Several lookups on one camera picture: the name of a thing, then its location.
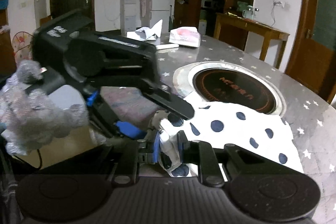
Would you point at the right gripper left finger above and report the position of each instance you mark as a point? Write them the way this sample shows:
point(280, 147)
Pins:
point(130, 154)

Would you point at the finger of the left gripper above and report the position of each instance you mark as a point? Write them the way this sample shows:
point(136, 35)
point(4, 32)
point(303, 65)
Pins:
point(102, 116)
point(91, 99)

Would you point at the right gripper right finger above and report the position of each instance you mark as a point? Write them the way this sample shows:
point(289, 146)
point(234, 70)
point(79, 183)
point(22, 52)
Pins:
point(202, 155)

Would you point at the white navy polka-dot shorts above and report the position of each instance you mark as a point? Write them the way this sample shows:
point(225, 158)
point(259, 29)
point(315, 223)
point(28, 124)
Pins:
point(220, 123)

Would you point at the grey gloved left hand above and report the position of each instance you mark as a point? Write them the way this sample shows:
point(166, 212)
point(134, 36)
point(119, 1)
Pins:
point(31, 119)

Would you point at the water dispenser with bottle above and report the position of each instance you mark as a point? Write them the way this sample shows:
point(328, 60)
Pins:
point(127, 16)

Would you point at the round induction cooktop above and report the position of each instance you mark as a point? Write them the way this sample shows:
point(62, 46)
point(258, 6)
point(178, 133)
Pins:
point(229, 83)

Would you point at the crumpled white paper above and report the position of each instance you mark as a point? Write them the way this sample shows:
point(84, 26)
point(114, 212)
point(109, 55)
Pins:
point(146, 33)

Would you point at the white pen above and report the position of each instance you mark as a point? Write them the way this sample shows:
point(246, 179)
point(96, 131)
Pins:
point(166, 46)

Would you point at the white refrigerator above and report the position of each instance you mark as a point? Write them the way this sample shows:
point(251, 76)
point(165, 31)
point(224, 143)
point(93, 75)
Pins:
point(155, 10)

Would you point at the pink white tissue pack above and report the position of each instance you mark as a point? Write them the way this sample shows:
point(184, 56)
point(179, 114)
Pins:
point(185, 36)

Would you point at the wooden side table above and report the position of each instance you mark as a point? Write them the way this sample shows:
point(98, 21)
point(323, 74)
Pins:
point(267, 32)

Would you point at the brown wooden door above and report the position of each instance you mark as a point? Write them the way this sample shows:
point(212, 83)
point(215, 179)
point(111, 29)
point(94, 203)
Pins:
point(312, 60)

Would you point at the glass kettle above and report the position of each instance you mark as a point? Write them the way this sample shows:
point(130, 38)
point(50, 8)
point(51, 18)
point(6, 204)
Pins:
point(250, 12)

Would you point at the white wall socket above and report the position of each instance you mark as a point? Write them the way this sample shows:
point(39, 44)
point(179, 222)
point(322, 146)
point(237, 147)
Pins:
point(279, 4)

